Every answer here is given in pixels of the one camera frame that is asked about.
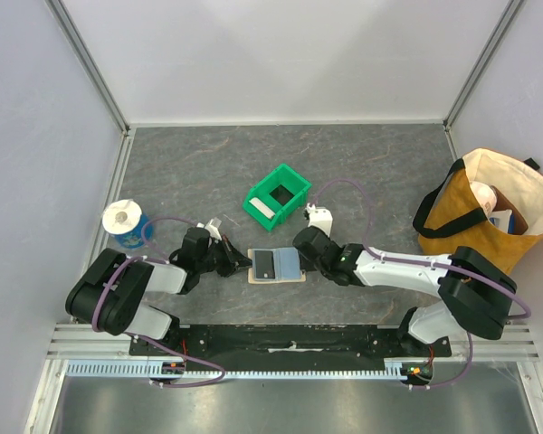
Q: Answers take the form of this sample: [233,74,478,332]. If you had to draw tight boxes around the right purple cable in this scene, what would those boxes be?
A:
[311,179,533,392]

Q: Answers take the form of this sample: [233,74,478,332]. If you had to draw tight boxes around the purple cable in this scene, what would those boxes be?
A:
[311,179,533,392]
[91,216,227,390]

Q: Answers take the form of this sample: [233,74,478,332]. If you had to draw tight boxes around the green plastic bin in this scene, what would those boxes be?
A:
[243,164,312,231]

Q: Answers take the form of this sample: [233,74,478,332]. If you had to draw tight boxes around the credit card stack in bin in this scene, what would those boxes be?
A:
[249,197,275,220]

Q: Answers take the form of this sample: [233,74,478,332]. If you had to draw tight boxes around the beige leather card holder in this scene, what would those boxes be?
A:
[248,247,306,285]

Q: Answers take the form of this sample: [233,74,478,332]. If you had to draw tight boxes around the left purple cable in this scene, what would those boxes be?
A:
[91,216,227,390]

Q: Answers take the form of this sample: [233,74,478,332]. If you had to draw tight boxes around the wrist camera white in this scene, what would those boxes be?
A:
[304,203,334,237]
[196,217,223,241]

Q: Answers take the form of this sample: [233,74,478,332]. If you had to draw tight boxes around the items inside tote bag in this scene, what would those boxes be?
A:
[470,181,529,235]

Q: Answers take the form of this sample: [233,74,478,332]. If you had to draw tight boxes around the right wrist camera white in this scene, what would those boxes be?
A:
[304,203,334,237]

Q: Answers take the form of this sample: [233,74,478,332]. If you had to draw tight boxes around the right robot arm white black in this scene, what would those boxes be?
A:
[292,226,517,356]

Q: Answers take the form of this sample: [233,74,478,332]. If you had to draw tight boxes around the toilet paper roll blue wrapper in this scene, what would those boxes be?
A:
[101,199,154,249]

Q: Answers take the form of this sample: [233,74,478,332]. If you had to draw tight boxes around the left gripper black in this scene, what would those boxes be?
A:
[196,235,254,278]

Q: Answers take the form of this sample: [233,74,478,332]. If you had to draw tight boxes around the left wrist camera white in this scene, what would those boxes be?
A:
[196,217,223,241]

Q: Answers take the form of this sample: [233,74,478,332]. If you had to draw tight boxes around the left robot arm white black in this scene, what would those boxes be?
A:
[65,226,252,355]

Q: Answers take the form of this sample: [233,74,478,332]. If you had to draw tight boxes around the slotted cable duct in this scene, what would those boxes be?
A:
[66,359,415,381]

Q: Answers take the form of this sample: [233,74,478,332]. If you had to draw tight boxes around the dark credit card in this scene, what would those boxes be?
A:
[252,250,276,281]

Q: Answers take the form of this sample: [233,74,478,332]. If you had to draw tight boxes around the mustard canvas tote bag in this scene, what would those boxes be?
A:
[413,148,543,274]

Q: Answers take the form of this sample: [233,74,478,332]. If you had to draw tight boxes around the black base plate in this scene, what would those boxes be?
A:
[129,323,453,367]

